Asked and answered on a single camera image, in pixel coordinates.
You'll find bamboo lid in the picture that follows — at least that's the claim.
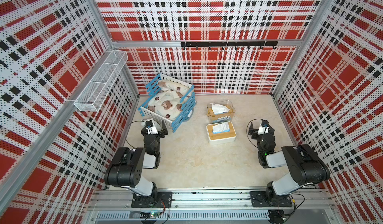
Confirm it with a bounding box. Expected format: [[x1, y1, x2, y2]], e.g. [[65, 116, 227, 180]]
[[207, 107, 235, 122]]

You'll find white wire mesh shelf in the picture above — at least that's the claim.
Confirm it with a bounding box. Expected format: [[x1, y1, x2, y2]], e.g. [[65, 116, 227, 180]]
[[74, 50, 128, 112]]

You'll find white bamboo-lid tissue box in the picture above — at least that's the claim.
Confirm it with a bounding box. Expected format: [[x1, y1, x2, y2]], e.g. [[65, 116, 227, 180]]
[[206, 121, 237, 139]]

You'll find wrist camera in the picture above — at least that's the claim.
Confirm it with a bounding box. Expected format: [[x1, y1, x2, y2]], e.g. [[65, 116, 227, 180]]
[[257, 120, 269, 135], [146, 126, 158, 135]]

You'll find blue tissue pack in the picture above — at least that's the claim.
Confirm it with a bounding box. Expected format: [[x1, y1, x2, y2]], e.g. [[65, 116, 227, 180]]
[[212, 122, 230, 134], [211, 104, 230, 115]]

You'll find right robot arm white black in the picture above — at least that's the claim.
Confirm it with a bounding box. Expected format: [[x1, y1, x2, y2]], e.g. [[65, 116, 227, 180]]
[[246, 118, 330, 199]]

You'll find white alarm clock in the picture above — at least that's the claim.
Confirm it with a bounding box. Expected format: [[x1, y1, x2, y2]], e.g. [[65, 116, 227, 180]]
[[141, 118, 161, 129]]

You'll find clear plastic tissue box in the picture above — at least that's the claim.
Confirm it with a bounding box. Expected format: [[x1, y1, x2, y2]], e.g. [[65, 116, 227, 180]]
[[207, 100, 235, 123]]

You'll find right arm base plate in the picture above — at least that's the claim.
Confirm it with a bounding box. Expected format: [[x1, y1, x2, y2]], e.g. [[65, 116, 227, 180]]
[[250, 191, 293, 208]]

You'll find black hook rail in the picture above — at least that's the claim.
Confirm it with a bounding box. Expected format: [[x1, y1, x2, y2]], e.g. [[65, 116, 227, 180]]
[[181, 41, 278, 48]]

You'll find green circuit board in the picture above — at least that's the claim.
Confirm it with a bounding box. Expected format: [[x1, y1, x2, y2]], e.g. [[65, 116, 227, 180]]
[[140, 212, 161, 219]]

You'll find blue tissue pack front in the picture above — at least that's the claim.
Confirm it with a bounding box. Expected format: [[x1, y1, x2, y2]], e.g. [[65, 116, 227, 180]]
[[211, 104, 230, 115]]

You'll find blue white slatted crate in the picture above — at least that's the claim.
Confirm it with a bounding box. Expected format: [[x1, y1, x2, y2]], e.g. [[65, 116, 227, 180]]
[[138, 74, 196, 132]]

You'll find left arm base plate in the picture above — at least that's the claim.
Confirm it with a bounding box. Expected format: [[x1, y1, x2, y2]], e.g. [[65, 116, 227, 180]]
[[131, 191, 173, 208]]

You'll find bear print cloth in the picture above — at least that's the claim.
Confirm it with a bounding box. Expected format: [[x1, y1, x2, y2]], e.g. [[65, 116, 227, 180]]
[[147, 80, 191, 121]]

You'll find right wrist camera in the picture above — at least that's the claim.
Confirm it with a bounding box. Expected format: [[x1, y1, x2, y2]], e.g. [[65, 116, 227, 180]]
[[257, 120, 269, 135]]

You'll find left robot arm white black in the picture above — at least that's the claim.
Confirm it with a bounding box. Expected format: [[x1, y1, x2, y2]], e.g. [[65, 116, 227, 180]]
[[104, 119, 168, 202]]

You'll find white plastic box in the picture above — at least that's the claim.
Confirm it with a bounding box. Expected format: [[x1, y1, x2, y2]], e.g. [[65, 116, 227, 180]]
[[208, 136, 236, 145]]

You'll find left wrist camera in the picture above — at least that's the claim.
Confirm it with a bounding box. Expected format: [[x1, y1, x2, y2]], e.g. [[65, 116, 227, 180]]
[[146, 126, 158, 135]]

